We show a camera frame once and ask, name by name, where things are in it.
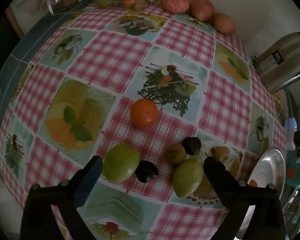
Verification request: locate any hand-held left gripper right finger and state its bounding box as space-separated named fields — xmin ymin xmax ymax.
xmin=203 ymin=156 xmax=287 ymax=240

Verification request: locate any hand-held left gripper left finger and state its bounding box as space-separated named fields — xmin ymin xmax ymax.
xmin=20 ymin=155 xmax=104 ymax=240

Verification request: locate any yellow-brown kiwi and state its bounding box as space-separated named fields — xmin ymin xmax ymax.
xmin=213 ymin=146 xmax=231 ymax=162

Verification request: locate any green apple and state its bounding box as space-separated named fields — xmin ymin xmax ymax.
xmin=103 ymin=143 xmax=140 ymax=183
xmin=172 ymin=159 xmax=204 ymax=198

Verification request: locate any dark plum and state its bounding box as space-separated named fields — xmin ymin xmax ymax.
xmin=135 ymin=161 xmax=159 ymax=183
xmin=181 ymin=137 xmax=202 ymax=156

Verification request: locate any round metal plate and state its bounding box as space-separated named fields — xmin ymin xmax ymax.
xmin=236 ymin=146 xmax=287 ymax=240

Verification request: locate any brown kiwi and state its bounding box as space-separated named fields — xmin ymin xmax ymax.
xmin=164 ymin=143 xmax=187 ymax=165

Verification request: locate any teal and orange object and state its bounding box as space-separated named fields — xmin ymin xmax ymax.
xmin=285 ymin=161 xmax=300 ymax=185

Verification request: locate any white box device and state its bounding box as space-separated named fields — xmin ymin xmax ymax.
xmin=285 ymin=117 xmax=297 ymax=132

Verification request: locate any checkered printed tablecloth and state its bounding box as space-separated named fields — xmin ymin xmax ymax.
xmin=0 ymin=2 xmax=289 ymax=240

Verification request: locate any steel thermos jug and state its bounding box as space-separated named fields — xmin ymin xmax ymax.
xmin=255 ymin=24 xmax=300 ymax=94

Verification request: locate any red apple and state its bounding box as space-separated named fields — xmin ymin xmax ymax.
xmin=189 ymin=0 xmax=215 ymax=21
xmin=212 ymin=13 xmax=236 ymax=35

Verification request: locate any pink-red apple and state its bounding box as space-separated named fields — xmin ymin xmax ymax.
xmin=161 ymin=0 xmax=190 ymax=13

